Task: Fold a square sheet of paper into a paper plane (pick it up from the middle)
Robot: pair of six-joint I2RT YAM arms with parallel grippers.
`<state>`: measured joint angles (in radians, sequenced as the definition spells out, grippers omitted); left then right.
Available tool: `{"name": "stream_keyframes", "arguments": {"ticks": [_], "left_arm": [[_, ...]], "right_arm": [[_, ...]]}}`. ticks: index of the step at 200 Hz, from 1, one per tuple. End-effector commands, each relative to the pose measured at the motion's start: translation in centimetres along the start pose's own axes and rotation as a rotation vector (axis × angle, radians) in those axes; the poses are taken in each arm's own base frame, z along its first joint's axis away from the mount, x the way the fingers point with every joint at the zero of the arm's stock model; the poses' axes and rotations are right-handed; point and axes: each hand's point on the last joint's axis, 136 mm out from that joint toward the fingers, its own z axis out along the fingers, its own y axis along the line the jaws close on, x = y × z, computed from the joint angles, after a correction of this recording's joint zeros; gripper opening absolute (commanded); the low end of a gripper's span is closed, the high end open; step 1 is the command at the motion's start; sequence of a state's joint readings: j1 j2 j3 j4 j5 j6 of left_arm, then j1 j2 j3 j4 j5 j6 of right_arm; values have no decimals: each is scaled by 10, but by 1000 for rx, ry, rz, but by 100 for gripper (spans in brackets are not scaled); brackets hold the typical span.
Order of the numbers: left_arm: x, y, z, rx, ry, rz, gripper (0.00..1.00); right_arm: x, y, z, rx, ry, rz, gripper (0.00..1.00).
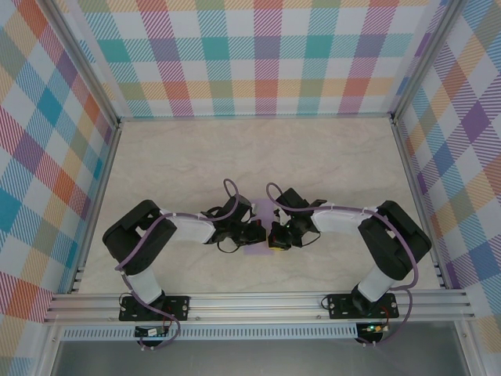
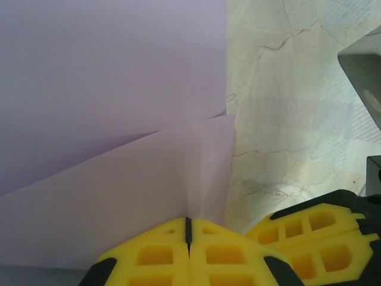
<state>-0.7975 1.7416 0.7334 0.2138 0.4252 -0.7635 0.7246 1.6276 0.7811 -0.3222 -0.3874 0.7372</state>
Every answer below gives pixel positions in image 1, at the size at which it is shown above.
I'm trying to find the light purple paper sheet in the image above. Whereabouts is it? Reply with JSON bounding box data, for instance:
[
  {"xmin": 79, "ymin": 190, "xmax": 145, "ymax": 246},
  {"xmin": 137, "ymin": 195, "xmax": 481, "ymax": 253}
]
[{"xmin": 243, "ymin": 198, "xmax": 276, "ymax": 256}]

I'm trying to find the aluminium table end bar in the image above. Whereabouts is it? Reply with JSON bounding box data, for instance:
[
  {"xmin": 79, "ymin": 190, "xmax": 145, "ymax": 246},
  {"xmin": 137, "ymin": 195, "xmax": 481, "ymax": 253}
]
[{"xmin": 117, "ymin": 113, "xmax": 395, "ymax": 123}]

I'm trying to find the grey metal panel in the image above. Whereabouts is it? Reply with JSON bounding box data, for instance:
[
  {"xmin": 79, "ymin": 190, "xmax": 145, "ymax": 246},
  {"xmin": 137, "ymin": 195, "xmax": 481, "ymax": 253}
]
[{"xmin": 50, "ymin": 338, "xmax": 470, "ymax": 376}]

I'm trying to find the aluminium table side bar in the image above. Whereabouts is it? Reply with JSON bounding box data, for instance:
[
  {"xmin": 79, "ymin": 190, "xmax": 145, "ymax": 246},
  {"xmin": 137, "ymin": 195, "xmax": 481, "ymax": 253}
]
[
  {"xmin": 391, "ymin": 115, "xmax": 451, "ymax": 291},
  {"xmin": 68, "ymin": 119, "xmax": 123, "ymax": 295}
]

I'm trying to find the small black circuit board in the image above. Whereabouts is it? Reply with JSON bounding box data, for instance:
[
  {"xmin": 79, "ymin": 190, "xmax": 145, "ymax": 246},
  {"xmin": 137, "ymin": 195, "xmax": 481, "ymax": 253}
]
[{"xmin": 134, "ymin": 325, "xmax": 170, "ymax": 338}]

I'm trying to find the right gripper thin black wire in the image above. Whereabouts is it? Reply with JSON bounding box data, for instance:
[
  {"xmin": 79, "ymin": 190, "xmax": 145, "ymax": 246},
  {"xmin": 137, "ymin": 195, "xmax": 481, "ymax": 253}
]
[{"xmin": 300, "ymin": 230, "xmax": 321, "ymax": 248}]

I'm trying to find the long aluminium mounting rail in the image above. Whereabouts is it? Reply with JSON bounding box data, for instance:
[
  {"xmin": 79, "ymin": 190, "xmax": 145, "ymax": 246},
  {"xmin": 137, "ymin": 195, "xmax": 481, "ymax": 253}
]
[{"xmin": 43, "ymin": 288, "xmax": 477, "ymax": 324}]

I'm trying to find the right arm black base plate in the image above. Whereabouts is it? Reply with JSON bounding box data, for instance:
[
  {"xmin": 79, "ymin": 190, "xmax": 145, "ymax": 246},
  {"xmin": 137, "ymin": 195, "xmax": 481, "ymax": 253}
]
[{"xmin": 325, "ymin": 292, "xmax": 398, "ymax": 320}]

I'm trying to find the slotted grey cable duct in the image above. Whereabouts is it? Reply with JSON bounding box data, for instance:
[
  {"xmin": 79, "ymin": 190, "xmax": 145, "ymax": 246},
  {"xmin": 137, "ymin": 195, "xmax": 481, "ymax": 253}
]
[{"xmin": 58, "ymin": 323, "xmax": 360, "ymax": 342}]

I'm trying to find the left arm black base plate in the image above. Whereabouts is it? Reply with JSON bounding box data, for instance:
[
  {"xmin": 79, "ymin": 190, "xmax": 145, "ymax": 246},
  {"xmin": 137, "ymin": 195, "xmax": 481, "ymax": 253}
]
[{"xmin": 118, "ymin": 295, "xmax": 192, "ymax": 322}]

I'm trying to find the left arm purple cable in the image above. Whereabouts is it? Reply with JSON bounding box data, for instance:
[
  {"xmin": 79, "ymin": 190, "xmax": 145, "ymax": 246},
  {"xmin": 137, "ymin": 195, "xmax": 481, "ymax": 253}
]
[{"xmin": 115, "ymin": 179, "xmax": 240, "ymax": 352}]

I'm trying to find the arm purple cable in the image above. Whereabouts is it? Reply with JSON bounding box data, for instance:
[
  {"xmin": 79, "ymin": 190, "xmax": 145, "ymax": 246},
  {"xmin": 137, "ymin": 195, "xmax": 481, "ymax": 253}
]
[
  {"xmin": 115, "ymin": 179, "xmax": 240, "ymax": 352},
  {"xmin": 265, "ymin": 182, "xmax": 416, "ymax": 348}
]

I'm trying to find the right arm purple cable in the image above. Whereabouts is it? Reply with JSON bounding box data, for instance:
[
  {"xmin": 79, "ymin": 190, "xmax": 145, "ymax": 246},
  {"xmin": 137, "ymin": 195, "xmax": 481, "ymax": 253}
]
[{"xmin": 265, "ymin": 182, "xmax": 416, "ymax": 348}]

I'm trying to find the aluminium frame post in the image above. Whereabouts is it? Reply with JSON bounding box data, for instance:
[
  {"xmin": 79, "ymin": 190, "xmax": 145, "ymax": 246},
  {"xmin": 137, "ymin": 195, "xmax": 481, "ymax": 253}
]
[
  {"xmin": 43, "ymin": 0, "xmax": 121, "ymax": 128},
  {"xmin": 390, "ymin": 0, "xmax": 469, "ymax": 122}
]

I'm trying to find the short aluminium corner post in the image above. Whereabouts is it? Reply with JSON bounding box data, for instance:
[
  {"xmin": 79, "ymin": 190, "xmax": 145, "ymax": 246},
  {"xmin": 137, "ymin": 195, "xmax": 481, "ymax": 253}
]
[
  {"xmin": 453, "ymin": 320, "xmax": 483, "ymax": 376},
  {"xmin": 33, "ymin": 323, "xmax": 66, "ymax": 376}
]

